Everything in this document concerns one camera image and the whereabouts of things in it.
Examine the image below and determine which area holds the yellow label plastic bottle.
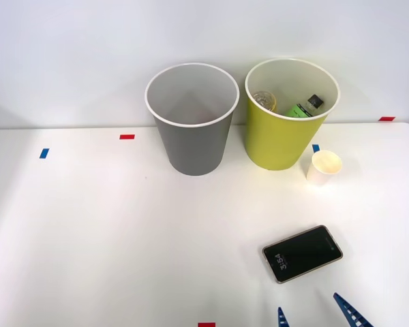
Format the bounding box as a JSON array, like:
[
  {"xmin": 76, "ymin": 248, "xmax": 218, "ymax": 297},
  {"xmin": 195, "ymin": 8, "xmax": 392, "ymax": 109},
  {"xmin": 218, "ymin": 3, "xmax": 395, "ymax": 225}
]
[{"xmin": 252, "ymin": 90, "xmax": 278, "ymax": 112}]

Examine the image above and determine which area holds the black smartphone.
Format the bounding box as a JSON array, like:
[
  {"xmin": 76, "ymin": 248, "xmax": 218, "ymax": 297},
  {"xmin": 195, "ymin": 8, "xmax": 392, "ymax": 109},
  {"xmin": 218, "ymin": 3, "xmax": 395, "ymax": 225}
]
[{"xmin": 262, "ymin": 224, "xmax": 344, "ymax": 285}]

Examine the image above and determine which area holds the white paper cup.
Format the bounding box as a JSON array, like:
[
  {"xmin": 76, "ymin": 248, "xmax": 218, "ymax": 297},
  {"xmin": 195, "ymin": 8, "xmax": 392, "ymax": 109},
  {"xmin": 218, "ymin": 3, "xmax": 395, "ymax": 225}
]
[{"xmin": 305, "ymin": 149, "xmax": 344, "ymax": 187}]

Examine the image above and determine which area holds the yellow-green plastic waste bin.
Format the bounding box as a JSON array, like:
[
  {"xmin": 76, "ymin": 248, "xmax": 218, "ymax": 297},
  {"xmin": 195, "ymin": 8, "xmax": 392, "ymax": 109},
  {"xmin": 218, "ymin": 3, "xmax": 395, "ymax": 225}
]
[{"xmin": 244, "ymin": 57, "xmax": 341, "ymax": 172}]

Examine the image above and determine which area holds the grey plastic waste bin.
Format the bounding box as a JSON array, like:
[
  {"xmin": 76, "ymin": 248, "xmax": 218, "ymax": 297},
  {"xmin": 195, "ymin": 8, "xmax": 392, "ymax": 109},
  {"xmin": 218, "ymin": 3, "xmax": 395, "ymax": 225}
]
[{"xmin": 145, "ymin": 62, "xmax": 241, "ymax": 177}]

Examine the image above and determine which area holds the green label plastic bottle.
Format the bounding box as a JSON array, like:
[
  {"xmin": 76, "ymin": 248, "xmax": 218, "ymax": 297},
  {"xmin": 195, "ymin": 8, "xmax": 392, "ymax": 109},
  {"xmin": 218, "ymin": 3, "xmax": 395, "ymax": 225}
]
[{"xmin": 282, "ymin": 94, "xmax": 325, "ymax": 120}]

